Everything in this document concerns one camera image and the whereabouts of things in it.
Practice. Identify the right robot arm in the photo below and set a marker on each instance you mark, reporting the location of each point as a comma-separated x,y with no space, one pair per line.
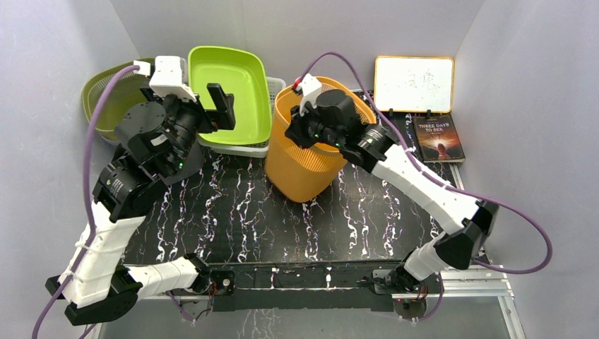
465,221

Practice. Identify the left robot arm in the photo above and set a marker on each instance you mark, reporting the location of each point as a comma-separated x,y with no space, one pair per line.
97,287

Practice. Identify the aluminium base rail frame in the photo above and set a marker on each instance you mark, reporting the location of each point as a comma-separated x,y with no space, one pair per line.
283,254

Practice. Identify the grey mesh basket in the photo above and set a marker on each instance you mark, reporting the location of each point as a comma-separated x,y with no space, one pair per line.
150,158

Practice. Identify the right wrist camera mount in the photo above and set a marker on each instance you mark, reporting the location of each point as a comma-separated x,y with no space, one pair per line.
309,88

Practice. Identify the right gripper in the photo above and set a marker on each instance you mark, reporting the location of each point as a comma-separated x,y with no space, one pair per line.
295,130

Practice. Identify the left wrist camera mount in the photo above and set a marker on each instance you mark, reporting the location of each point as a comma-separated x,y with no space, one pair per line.
167,76

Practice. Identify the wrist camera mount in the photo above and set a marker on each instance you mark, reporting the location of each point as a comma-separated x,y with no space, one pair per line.
309,88
167,76

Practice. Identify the lime green plastic tray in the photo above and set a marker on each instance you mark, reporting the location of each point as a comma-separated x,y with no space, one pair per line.
243,74

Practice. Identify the small whiteboard with yellow frame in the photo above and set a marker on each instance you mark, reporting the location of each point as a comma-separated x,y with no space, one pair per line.
414,84

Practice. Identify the olive green mesh basket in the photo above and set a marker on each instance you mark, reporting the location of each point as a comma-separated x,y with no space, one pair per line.
124,96

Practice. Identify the white perforated plastic basket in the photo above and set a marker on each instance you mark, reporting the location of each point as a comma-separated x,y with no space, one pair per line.
245,149

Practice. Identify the orange mesh basket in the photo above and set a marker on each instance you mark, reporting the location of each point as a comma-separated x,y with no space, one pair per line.
302,174

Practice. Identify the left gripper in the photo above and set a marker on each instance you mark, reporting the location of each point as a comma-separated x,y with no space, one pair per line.
221,118

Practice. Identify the dark paperback book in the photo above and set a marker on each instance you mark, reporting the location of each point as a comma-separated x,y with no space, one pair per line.
438,139

